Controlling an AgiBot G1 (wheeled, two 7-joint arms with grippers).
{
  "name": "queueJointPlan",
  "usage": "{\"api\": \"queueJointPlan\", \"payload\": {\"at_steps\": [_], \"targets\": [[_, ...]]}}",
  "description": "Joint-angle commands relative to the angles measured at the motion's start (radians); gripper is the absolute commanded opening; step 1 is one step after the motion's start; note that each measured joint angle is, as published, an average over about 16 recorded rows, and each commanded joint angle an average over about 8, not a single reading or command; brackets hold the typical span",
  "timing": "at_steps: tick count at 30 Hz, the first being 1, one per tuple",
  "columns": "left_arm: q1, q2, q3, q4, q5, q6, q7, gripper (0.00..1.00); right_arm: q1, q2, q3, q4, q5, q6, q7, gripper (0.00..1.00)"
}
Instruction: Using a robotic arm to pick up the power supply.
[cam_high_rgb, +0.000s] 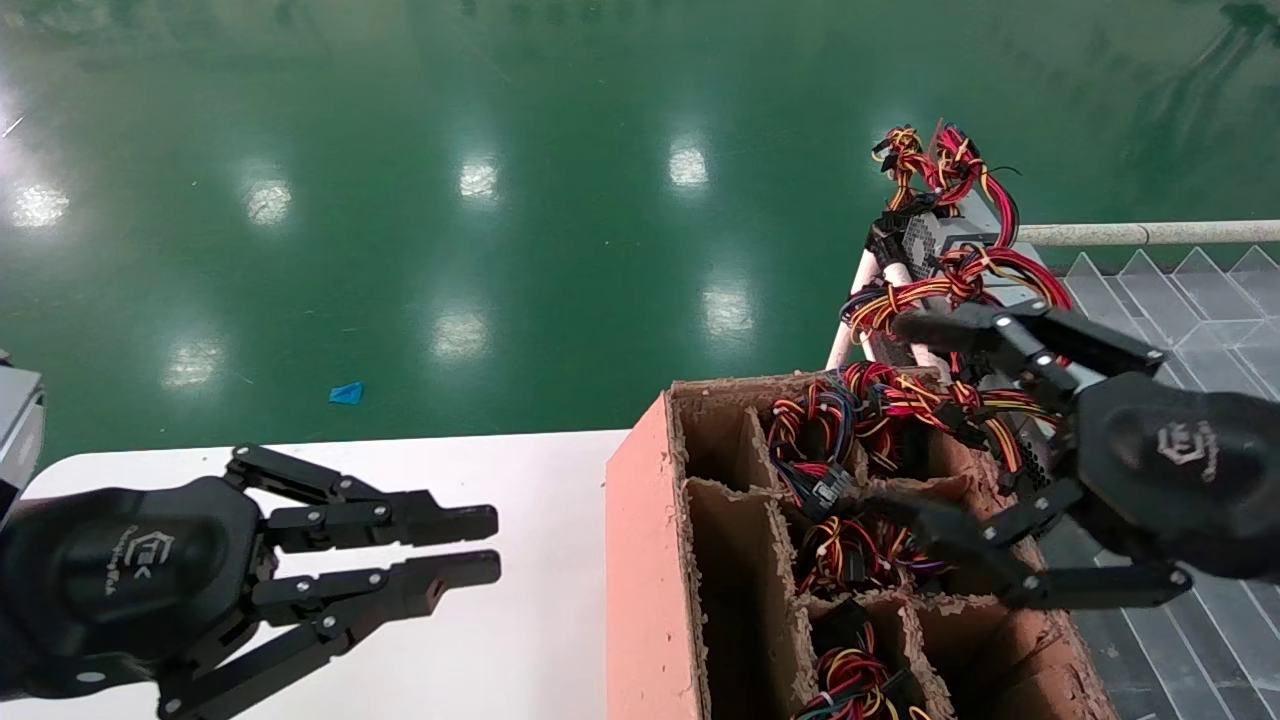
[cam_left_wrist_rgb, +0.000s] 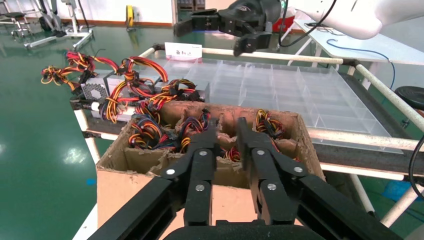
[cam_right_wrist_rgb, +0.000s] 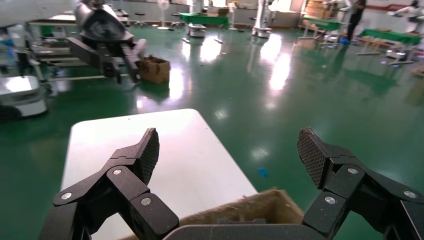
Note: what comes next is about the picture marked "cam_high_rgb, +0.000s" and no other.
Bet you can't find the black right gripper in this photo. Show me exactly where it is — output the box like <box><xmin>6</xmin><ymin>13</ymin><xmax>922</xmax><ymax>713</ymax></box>
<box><xmin>860</xmin><ymin>300</ymin><xmax>1280</xmax><ymax>611</ymax></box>

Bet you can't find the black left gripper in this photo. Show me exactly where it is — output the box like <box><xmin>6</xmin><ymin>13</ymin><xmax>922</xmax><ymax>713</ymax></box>
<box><xmin>0</xmin><ymin>445</ymin><xmax>502</xmax><ymax>720</ymax></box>

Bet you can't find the clear acrylic divider rack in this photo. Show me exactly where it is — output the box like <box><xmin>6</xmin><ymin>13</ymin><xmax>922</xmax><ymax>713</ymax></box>
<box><xmin>1040</xmin><ymin>245</ymin><xmax>1280</xmax><ymax>720</ymax></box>

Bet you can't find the long white rack pipe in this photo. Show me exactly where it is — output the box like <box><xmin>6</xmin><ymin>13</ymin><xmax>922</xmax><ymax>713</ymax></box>
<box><xmin>1015</xmin><ymin>220</ymin><xmax>1280</xmax><ymax>248</ymax></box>

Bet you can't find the cardboard box with dividers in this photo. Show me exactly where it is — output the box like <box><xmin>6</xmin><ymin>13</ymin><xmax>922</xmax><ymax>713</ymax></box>
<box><xmin>605</xmin><ymin>366</ymin><xmax>1119</xmax><ymax>720</ymax></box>

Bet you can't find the power supply cable bundle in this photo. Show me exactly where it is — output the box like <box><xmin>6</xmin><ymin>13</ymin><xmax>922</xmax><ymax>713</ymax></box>
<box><xmin>768</xmin><ymin>365</ymin><xmax>901</xmax><ymax>516</ymax></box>
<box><xmin>795</xmin><ymin>625</ymin><xmax>936</xmax><ymax>720</ymax></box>
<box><xmin>798</xmin><ymin>510</ymin><xmax>951</xmax><ymax>596</ymax></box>

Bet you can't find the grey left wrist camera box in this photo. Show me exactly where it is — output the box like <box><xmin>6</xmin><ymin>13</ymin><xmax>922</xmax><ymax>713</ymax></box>
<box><xmin>0</xmin><ymin>352</ymin><xmax>47</xmax><ymax>521</ymax></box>

